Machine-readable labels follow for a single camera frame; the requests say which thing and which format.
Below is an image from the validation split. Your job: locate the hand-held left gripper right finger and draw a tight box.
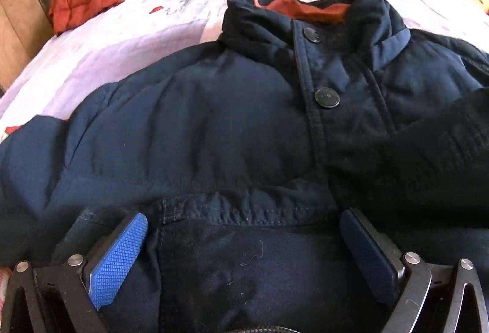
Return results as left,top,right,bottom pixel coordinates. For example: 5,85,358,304
339,208,489,333

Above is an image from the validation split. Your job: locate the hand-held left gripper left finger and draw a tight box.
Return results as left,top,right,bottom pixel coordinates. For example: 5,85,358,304
0,213,149,333

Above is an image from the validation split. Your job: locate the navy blue jacket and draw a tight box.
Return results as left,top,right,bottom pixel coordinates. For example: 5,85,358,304
0,0,489,333

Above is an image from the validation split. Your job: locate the lilac printed bed sheet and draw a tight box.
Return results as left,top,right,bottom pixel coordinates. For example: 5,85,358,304
0,0,489,150

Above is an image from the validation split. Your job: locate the wooden side panel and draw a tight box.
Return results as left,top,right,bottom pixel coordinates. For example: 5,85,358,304
0,0,52,89

